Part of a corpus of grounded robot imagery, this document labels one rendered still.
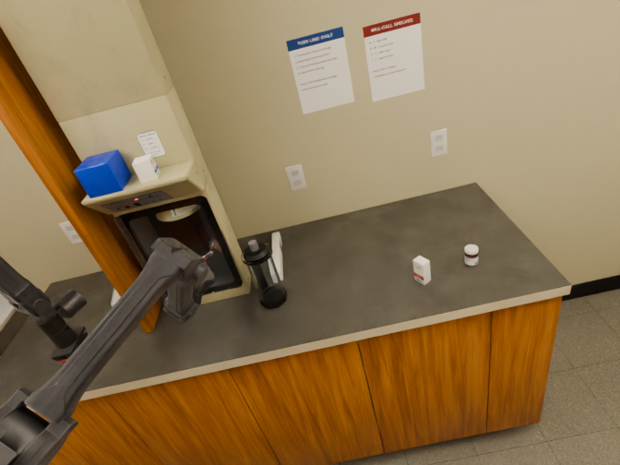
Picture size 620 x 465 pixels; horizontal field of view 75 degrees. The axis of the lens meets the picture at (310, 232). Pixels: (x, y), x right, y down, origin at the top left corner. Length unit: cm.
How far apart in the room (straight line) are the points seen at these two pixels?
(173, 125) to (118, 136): 17
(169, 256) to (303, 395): 96
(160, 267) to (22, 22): 78
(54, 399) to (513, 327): 132
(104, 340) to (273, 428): 112
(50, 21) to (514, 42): 153
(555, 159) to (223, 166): 148
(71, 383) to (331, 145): 131
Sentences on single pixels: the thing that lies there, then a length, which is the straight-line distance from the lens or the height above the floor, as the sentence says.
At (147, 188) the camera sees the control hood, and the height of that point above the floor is 150.
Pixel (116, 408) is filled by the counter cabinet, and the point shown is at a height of 79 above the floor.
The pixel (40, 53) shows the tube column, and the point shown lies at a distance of 133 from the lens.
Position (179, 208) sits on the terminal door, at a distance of 138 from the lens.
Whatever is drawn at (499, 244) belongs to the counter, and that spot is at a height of 94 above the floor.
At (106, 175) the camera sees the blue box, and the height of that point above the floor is 157.
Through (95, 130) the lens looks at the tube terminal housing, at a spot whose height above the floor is 166.
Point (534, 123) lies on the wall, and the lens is 202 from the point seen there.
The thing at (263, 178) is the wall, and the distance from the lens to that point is 178.
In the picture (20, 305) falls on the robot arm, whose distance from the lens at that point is 128.
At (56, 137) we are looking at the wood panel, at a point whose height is 166.
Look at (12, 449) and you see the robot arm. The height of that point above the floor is 145.
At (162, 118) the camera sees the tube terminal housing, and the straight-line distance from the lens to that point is 127.
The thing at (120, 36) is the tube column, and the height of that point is 187.
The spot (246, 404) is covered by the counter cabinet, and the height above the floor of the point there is 65.
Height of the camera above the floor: 194
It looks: 34 degrees down
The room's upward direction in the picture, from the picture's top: 15 degrees counter-clockwise
